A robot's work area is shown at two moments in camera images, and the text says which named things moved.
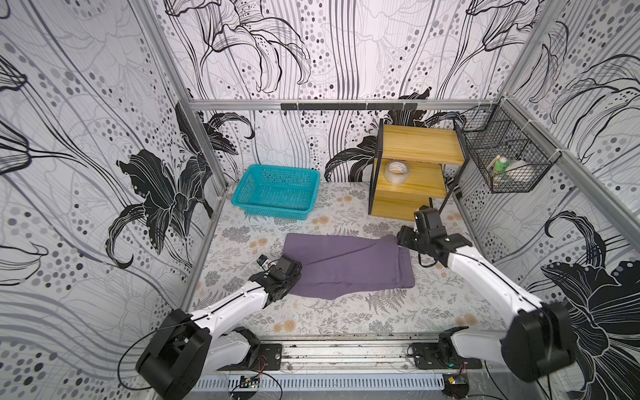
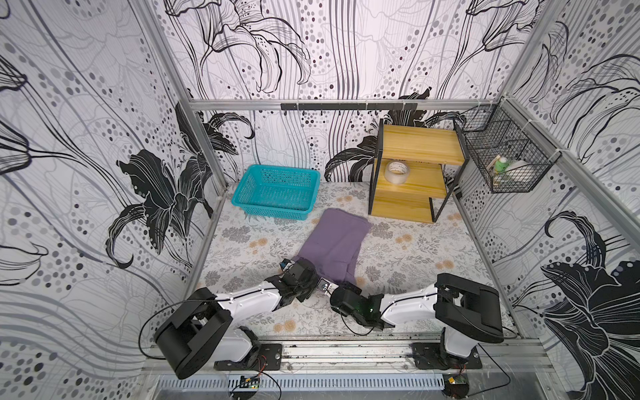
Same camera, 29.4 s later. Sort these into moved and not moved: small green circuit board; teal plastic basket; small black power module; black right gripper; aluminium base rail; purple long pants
Moved: black right gripper; purple long pants
Not moved: aluminium base rail; teal plastic basket; small green circuit board; small black power module
